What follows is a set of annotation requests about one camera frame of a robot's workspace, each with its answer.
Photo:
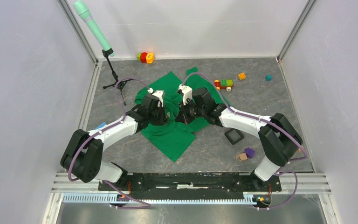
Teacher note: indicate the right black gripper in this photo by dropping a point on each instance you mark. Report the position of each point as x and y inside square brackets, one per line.
[182, 116]

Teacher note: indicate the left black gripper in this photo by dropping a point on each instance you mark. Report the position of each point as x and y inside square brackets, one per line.
[162, 121]

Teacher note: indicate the green t-shirt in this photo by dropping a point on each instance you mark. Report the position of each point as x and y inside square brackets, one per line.
[173, 138]

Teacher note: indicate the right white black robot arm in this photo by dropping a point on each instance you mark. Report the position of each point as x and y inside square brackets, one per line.
[278, 137]

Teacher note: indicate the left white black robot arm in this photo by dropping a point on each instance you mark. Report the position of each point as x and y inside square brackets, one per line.
[83, 155]

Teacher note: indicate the colourful toy brick train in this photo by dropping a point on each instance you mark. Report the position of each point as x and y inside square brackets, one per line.
[224, 84]

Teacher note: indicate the black tripod stand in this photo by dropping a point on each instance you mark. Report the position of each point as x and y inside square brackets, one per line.
[116, 84]

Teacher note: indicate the blue white block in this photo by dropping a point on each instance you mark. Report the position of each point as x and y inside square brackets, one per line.
[101, 125]

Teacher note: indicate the orange toy brick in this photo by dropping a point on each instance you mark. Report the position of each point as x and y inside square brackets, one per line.
[241, 76]

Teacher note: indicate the tan wooden cube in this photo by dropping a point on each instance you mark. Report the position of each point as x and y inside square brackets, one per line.
[242, 157]

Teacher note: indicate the purple cube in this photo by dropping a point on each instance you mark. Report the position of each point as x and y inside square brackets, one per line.
[249, 152]

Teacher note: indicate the teal cube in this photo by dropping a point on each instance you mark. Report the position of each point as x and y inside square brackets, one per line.
[268, 77]

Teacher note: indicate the mint green microphone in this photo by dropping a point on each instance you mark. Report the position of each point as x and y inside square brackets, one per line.
[84, 13]

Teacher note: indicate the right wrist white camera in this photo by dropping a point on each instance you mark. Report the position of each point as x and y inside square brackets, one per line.
[186, 93]

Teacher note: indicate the wrist white camera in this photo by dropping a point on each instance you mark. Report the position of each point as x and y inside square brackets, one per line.
[159, 94]
[186, 93]

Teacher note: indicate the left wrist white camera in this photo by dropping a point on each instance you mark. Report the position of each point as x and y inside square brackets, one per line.
[159, 94]

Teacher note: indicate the red green orange ring toy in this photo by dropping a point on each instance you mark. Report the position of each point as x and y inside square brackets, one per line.
[145, 57]

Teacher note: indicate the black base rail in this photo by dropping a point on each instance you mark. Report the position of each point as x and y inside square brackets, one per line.
[195, 186]

